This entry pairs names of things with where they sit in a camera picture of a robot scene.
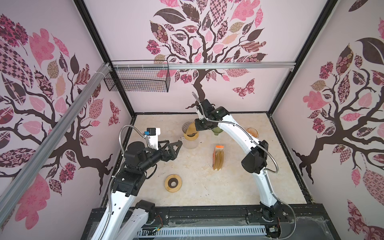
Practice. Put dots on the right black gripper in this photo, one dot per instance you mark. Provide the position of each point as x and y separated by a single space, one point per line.
198 127

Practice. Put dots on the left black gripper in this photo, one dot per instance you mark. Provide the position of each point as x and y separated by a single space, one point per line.
172 155

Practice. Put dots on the beige paper coffee filter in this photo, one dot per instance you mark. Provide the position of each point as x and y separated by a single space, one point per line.
191 128

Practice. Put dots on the wooden dripper ring holder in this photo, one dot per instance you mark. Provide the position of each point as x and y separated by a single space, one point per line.
191 136

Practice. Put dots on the grey glass dripper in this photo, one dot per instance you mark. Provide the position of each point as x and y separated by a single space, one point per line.
185 126

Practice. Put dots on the green glass dripper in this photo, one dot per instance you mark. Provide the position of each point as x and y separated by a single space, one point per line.
217 131

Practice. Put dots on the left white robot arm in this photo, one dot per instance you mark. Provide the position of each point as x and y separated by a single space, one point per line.
122 219

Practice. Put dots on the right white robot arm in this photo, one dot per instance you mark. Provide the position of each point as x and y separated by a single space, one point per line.
255 160

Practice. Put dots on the clear glass carafe brown handle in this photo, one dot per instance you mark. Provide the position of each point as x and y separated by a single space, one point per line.
189 143

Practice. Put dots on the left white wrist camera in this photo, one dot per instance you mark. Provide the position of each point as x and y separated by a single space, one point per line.
151 137

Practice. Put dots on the black wire basket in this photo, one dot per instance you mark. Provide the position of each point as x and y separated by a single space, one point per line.
139 76

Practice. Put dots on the back aluminium rail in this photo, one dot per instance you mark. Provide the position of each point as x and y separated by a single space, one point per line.
203 66

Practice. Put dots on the aluminium rail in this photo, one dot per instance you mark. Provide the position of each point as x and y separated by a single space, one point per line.
23 180
203 66

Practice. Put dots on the white slotted cable duct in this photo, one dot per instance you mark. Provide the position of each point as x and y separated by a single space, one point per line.
225 231

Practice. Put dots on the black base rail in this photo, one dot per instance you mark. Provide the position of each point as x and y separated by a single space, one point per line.
183 215

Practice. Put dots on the left aluminium rail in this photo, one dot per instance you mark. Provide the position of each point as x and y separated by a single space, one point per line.
23 180

